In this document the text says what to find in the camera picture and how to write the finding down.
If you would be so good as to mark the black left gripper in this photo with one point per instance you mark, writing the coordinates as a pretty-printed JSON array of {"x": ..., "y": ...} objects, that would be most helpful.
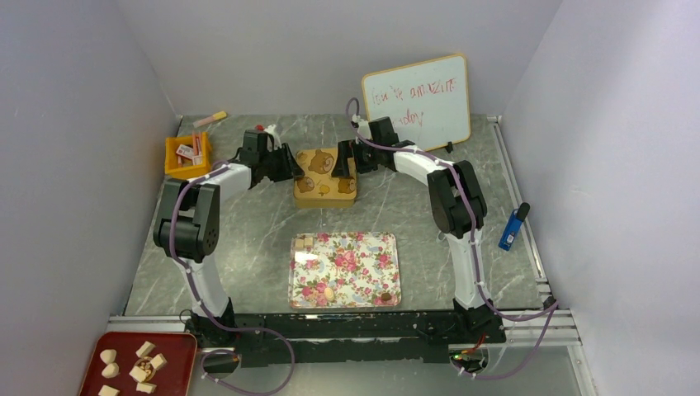
[{"x": 291, "y": 169}]

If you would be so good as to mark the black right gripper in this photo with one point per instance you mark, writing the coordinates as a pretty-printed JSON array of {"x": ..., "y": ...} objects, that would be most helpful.
[{"x": 355, "y": 155}]

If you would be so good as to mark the silver tin lid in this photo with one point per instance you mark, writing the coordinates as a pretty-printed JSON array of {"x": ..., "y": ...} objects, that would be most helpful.
[{"x": 318, "y": 164}]

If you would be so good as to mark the gold chocolate tin box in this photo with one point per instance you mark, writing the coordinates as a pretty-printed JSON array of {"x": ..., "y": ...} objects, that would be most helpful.
[{"x": 312, "y": 200}]

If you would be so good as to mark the floral rectangular tray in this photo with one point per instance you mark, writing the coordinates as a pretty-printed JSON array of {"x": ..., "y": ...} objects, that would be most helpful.
[{"x": 357, "y": 266}]

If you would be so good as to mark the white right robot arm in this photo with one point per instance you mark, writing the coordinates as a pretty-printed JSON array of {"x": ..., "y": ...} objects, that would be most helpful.
[{"x": 456, "y": 200}]

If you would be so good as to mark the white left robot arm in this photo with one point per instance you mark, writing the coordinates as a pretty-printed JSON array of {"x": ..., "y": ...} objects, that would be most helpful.
[{"x": 187, "y": 225}]

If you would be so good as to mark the pink yellow marker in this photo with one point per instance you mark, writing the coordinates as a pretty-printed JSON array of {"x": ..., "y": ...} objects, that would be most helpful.
[{"x": 220, "y": 115}]

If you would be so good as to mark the whiteboard with red writing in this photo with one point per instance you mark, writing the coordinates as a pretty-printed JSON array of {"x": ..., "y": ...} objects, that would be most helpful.
[{"x": 427, "y": 102}]

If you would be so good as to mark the yellow plastic bin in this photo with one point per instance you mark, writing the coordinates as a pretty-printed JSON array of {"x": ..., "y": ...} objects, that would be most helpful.
[{"x": 188, "y": 156}]

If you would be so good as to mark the red lacquer tray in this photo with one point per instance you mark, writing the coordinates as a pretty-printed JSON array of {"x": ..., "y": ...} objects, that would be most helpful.
[{"x": 140, "y": 363}]

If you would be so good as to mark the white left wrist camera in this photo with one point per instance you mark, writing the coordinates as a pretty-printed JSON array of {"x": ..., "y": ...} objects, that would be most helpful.
[{"x": 273, "y": 135}]

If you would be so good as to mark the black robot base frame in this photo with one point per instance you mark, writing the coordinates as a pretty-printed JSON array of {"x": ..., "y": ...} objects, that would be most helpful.
[{"x": 429, "y": 336}]

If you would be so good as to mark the aluminium rail frame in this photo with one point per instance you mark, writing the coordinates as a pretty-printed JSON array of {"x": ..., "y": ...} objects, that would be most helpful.
[{"x": 253, "y": 256}]

